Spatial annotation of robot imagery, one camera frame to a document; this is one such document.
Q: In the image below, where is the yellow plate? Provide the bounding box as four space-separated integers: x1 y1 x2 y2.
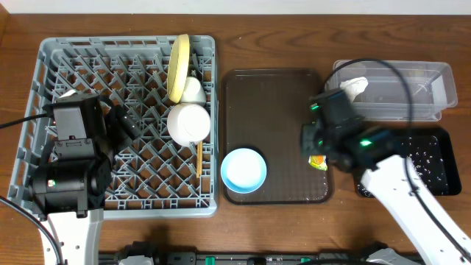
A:
167 34 191 103

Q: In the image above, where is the grey plastic dishwasher rack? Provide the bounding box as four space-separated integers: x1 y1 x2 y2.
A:
7 35 219 219

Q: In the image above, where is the black plastic tray bin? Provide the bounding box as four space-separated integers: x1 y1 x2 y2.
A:
353 127 463 198

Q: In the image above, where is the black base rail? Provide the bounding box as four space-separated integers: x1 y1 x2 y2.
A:
98 241 424 265

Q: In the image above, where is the pink bowl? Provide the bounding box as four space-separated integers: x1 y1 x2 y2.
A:
167 103 210 147

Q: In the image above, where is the light blue bowl with rice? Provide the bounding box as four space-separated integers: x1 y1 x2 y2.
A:
220 148 268 194

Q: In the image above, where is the wooden chopstick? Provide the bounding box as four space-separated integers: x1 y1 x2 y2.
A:
197 142 203 177
196 142 202 179

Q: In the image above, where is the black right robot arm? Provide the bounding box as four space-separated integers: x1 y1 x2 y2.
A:
300 121 470 264

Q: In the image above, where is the yellow green snack wrapper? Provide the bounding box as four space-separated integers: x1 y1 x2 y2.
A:
308 155 328 171

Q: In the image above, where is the dark brown serving tray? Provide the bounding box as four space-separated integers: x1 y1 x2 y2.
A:
221 68 333 205

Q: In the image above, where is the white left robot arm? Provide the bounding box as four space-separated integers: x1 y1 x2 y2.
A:
28 94 141 264

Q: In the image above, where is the white cup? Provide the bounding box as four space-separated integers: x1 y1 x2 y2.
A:
180 77 206 106

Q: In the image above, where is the white tissue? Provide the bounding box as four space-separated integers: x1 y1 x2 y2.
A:
339 77 369 102

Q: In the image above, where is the spilled rice pile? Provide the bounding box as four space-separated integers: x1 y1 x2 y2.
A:
358 135 448 196

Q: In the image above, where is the clear plastic bin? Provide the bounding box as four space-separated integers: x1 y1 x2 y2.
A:
325 60 458 121

